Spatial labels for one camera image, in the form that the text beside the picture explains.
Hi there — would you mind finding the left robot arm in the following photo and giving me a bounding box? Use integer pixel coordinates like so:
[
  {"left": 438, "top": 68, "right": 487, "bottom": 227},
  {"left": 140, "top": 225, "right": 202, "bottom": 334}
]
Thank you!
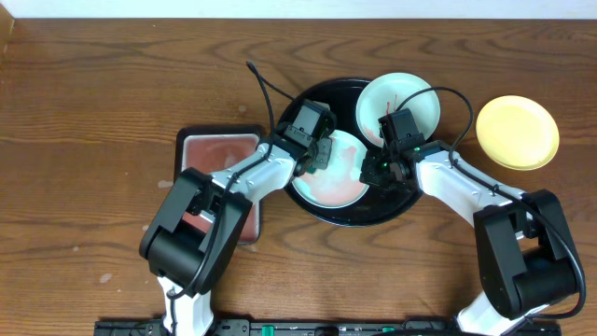
[{"left": 139, "top": 122, "right": 335, "bottom": 335}]

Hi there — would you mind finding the mint plate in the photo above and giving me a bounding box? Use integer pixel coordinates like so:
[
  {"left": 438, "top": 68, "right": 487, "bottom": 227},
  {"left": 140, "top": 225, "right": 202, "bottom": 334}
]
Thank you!
[
  {"left": 292, "top": 130, "right": 368, "bottom": 209},
  {"left": 354, "top": 71, "right": 441, "bottom": 148}
]

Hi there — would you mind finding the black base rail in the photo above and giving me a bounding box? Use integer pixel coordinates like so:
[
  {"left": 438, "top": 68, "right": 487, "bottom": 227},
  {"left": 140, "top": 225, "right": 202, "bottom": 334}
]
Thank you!
[{"left": 92, "top": 316, "right": 562, "bottom": 336}]

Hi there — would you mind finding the black rectangular soap tray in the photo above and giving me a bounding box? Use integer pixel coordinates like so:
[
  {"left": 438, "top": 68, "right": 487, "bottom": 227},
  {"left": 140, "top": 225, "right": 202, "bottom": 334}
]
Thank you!
[{"left": 174, "top": 125, "right": 265, "bottom": 245}]

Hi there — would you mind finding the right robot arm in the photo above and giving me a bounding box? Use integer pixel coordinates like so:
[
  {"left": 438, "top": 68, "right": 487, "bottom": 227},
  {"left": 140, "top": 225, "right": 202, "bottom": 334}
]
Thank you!
[{"left": 361, "top": 141, "right": 587, "bottom": 335}]

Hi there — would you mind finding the yellow plate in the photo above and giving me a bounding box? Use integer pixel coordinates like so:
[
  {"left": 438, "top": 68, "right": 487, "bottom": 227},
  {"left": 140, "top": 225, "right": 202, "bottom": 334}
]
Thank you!
[{"left": 476, "top": 95, "right": 560, "bottom": 171}]

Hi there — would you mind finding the round black tray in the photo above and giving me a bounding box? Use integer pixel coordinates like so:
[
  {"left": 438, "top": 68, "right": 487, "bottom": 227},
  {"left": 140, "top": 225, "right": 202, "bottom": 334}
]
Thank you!
[{"left": 279, "top": 77, "right": 422, "bottom": 227}]

